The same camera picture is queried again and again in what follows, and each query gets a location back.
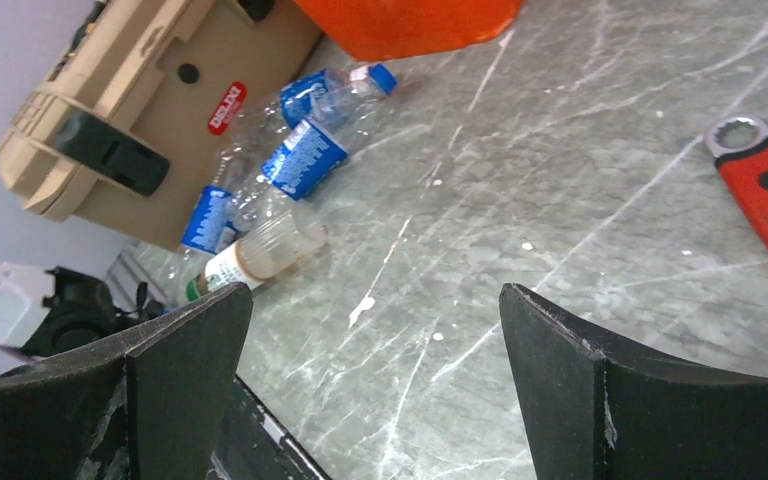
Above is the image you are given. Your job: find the tan tool case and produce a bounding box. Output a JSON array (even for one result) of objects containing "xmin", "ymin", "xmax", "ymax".
[{"xmin": 0, "ymin": 0, "xmax": 321, "ymax": 250}]

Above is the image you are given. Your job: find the blue label water bottle left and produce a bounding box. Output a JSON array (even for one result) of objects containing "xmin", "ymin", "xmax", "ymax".
[{"xmin": 155, "ymin": 185, "xmax": 237, "ymax": 312}]

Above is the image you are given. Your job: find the black base frame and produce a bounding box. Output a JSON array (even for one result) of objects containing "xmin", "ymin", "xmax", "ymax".
[{"xmin": 206, "ymin": 377, "xmax": 331, "ymax": 480}]

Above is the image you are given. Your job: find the orange plastic bin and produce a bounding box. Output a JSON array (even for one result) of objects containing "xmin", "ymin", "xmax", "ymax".
[{"xmin": 296, "ymin": 0, "xmax": 523, "ymax": 62}]

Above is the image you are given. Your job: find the blue label water bottle middle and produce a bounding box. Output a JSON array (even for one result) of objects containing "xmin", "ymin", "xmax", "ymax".
[{"xmin": 229, "ymin": 63, "xmax": 398, "ymax": 232}]

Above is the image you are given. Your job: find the brown tea bottle green cap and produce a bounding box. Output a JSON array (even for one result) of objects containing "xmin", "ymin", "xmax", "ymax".
[{"xmin": 178, "ymin": 205, "xmax": 327, "ymax": 304}]

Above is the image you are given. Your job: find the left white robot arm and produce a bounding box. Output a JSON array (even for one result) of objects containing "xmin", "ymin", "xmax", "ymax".
[{"xmin": 0, "ymin": 252, "xmax": 167, "ymax": 375}]

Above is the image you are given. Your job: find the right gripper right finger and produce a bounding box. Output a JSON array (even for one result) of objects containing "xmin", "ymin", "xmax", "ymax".
[{"xmin": 499, "ymin": 283, "xmax": 768, "ymax": 479}]

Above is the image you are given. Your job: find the blue label bottle white cap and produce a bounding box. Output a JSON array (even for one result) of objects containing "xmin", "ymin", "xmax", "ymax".
[{"xmin": 209, "ymin": 66, "xmax": 367, "ymax": 190}]

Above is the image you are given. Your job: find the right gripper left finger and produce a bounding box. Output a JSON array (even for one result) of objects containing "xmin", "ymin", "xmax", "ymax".
[{"xmin": 0, "ymin": 283, "xmax": 253, "ymax": 479}]

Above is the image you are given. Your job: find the blue label water bottle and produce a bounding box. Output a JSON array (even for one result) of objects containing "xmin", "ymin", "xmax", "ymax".
[
  {"xmin": 229, "ymin": 63, "xmax": 398, "ymax": 232},
  {"xmin": 155, "ymin": 185, "xmax": 237, "ymax": 312}
]

